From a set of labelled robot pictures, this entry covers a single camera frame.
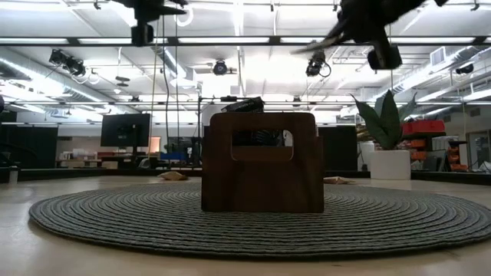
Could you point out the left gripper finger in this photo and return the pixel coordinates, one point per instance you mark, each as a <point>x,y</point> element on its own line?
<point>170,12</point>

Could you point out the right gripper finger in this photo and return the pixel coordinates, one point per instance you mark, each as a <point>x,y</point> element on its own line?
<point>338,30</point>
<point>322,44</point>

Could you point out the dark blueberry tea packet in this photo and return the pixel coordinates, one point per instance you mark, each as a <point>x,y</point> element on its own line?
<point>245,105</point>

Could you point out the wooden tea organizer box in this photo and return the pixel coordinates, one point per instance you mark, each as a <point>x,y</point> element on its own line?
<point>264,184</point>

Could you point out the tan tea packet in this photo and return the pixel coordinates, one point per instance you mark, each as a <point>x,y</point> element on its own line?
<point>172,176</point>

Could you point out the black monitor on stand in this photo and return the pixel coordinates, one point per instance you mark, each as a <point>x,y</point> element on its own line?
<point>124,129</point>

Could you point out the red storage bins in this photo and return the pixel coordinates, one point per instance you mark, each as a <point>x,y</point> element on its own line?
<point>422,127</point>

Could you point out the white cylinder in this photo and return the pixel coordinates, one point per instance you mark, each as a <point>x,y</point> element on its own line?
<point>364,157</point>

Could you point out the black background robot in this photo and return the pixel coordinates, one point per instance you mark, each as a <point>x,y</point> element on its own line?
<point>184,147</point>

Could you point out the snake plant in white pot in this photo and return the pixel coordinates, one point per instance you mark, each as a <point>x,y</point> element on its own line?
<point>389,165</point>

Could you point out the shelf with orange bins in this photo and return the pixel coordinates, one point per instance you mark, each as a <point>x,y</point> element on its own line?
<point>454,157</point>

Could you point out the round grey woven mat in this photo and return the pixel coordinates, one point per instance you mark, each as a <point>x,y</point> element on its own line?
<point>115,222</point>

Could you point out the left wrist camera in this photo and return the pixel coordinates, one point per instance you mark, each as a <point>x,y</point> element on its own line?
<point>142,35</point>

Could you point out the black overhead frame bar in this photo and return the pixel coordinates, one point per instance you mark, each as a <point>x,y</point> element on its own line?
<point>274,40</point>

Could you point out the black aluminium table frame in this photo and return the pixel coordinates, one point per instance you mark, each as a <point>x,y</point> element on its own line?
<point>452,178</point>

